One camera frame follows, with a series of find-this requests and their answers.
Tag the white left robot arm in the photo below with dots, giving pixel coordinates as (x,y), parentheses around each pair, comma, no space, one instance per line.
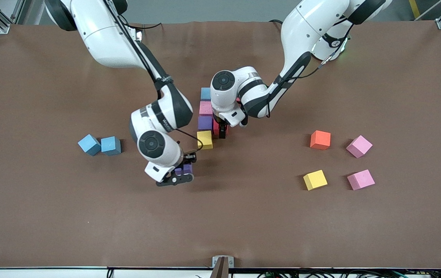
(305,27)

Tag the pink foam block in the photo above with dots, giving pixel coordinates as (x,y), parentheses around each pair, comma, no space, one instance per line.
(361,180)
(206,108)
(359,146)

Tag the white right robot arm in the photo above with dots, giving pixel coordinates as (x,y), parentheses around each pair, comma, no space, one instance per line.
(104,38)

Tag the brown table mat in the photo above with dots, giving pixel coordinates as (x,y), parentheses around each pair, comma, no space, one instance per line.
(220,216)

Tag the blue foam block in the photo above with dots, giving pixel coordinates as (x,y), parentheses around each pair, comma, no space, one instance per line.
(89,144)
(111,146)
(205,94)

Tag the metal base connector bracket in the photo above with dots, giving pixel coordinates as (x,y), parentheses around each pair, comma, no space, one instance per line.
(139,34)

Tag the orange foam block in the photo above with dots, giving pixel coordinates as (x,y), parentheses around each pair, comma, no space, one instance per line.
(320,139)

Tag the white table edge rail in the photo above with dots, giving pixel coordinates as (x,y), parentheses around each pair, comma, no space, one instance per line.
(31,274)

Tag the red foam block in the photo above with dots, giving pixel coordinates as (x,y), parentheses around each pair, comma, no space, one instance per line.
(215,128)

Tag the yellow foam block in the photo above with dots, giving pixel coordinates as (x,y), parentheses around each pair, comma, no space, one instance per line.
(315,180)
(205,139)

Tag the purple foam block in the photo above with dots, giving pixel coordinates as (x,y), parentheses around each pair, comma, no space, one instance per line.
(205,122)
(184,169)

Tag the grey metal bracket with post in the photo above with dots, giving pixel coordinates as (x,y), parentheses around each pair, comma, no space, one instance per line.
(223,267)

